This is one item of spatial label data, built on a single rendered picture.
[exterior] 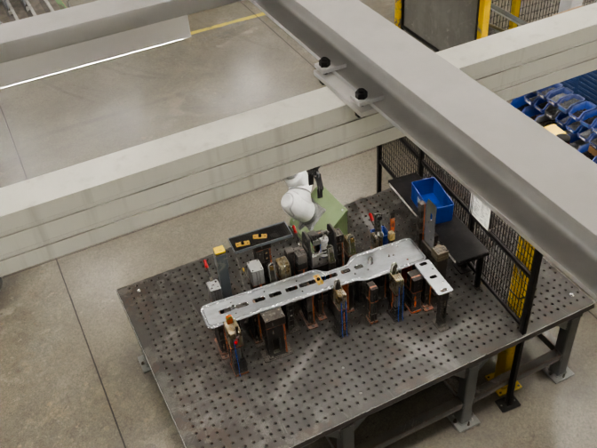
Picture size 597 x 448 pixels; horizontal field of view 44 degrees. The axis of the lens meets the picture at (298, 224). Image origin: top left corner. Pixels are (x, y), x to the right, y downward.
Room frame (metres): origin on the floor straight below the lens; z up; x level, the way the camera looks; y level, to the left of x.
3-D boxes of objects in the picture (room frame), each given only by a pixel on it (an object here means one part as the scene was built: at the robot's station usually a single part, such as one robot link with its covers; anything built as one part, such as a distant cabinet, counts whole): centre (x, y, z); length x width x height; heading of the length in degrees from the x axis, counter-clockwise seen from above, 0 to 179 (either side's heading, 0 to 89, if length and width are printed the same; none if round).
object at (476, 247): (3.57, -0.88, 1.01); 0.90 x 0.22 x 0.03; 19
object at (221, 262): (3.25, 0.48, 0.92); 0.08 x 0.08 x 0.44; 19
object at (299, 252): (3.26, 0.00, 0.89); 0.13 x 0.11 x 0.38; 19
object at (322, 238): (3.31, -0.12, 0.94); 0.18 x 0.13 x 0.49; 109
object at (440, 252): (3.21, -0.83, 0.88); 0.08 x 0.08 x 0.36; 19
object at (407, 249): (3.07, -0.07, 1.00); 1.38 x 0.22 x 0.02; 109
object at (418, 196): (3.62, -0.86, 1.09); 0.30 x 0.17 x 0.13; 13
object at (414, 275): (3.09, -0.66, 0.84); 0.11 x 0.10 x 0.28; 19
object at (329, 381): (3.23, -0.27, 0.68); 2.56 x 1.61 x 0.04; 114
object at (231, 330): (2.72, 0.40, 0.88); 0.15 x 0.11 x 0.36; 19
